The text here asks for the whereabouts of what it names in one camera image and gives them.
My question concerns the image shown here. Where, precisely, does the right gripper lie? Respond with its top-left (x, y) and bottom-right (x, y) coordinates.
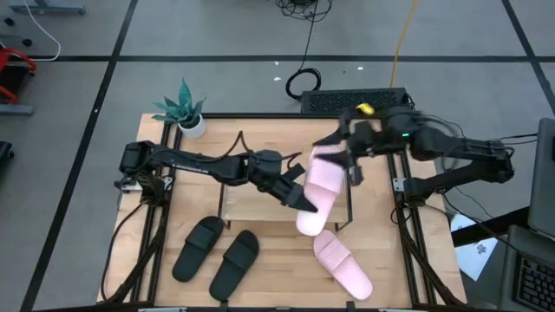
top-left (312, 115), bottom-right (394, 171)

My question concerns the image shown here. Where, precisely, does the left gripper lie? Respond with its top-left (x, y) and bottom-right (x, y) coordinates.
top-left (247, 149), bottom-right (320, 213)

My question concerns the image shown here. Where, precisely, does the pink slide sandal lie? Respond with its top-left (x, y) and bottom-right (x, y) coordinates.
top-left (312, 229), bottom-right (374, 302)
top-left (295, 145), bottom-right (348, 237)

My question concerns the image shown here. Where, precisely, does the black slide sandal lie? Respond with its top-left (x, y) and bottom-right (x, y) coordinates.
top-left (209, 229), bottom-right (260, 303)
top-left (172, 215), bottom-right (225, 283)

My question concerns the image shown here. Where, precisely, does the black keyboard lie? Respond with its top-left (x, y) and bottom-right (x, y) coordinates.
top-left (300, 88), bottom-right (413, 116)

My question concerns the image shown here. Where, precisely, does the green plant in white pot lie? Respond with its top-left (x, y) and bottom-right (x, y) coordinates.
top-left (151, 77), bottom-right (207, 140)

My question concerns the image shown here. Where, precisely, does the black desk bar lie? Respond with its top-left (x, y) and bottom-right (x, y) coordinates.
top-left (450, 206), bottom-right (531, 248)

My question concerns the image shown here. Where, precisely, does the white paper sheet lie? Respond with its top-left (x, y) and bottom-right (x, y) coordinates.
top-left (449, 214), bottom-right (500, 282)

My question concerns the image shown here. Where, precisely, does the grey laptop with black keyboard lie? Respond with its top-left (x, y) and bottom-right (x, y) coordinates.
top-left (498, 224), bottom-right (555, 312)

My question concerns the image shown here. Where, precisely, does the grey flat monitor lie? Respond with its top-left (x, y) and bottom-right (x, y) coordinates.
top-left (527, 117), bottom-right (555, 242)

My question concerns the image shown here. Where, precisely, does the grey metal furniture foot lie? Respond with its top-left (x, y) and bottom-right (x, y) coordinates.
top-left (7, 0), bottom-right (87, 16)

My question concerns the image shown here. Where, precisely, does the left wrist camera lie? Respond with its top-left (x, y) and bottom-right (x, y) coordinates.
top-left (281, 163), bottom-right (306, 182)

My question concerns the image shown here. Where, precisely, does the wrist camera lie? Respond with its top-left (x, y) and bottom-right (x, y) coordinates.
top-left (348, 163), bottom-right (364, 187)
top-left (281, 163), bottom-right (306, 182)

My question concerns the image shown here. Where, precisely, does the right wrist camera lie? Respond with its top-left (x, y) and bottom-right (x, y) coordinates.
top-left (348, 163), bottom-right (364, 187)

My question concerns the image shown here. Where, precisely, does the wooden shelf with black frame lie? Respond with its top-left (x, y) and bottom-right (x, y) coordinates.
top-left (218, 158), bottom-right (355, 233)

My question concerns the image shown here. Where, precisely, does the black aluminium table frame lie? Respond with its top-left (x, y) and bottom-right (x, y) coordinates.
top-left (100, 112), bottom-right (468, 312)

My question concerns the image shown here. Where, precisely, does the black coiled cable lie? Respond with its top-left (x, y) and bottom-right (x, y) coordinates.
top-left (284, 16), bottom-right (323, 101)

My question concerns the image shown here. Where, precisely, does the yellow cable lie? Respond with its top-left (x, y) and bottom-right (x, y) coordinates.
top-left (388, 0), bottom-right (418, 89)

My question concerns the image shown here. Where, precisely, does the black cable tangle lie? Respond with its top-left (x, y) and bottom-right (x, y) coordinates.
top-left (275, 0), bottom-right (334, 23)

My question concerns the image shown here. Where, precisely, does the white cable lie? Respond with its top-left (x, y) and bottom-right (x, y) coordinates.
top-left (21, 0), bottom-right (62, 62)

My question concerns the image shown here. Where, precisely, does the red metal frame cart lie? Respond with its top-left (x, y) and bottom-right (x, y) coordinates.
top-left (0, 46), bottom-right (38, 105)

